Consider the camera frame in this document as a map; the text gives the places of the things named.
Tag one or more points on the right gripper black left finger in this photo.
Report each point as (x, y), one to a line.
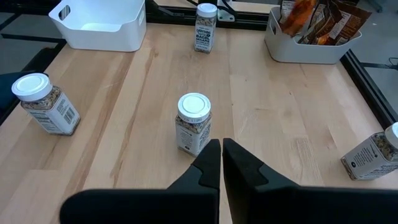
(186, 205)

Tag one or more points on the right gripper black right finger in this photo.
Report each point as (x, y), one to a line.
(280, 205)

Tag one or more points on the bagel sesame seasoning glass jar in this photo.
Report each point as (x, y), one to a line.
(53, 112)
(205, 34)
(192, 109)
(370, 158)

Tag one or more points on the white plastic bin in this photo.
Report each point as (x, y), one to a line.
(304, 51)
(99, 40)

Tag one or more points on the black aluminium table frame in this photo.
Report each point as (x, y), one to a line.
(248, 23)

